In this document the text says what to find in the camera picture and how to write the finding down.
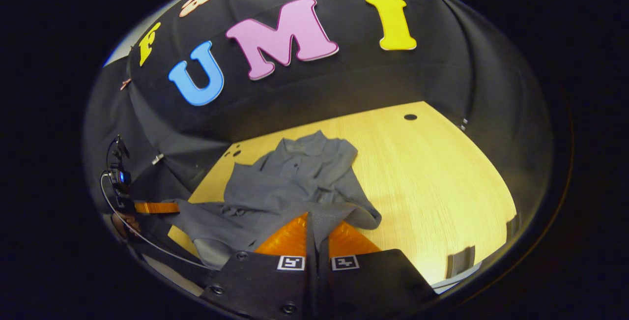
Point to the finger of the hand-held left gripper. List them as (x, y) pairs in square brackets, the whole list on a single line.
[(157, 207)]

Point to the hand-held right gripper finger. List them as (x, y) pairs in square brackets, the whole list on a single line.
[(323, 285), (311, 280)]

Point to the grey collared shirt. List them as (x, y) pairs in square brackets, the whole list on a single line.
[(295, 182)]

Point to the small white clip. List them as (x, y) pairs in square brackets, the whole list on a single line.
[(157, 159)]

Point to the small copper clip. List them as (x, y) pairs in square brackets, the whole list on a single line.
[(125, 84)]

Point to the dark grey object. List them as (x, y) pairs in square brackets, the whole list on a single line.
[(461, 262), (512, 226)]

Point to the black backdrop cloth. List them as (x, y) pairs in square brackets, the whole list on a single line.
[(344, 79)]

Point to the small silver clip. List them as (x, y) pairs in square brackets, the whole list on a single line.
[(464, 123)]

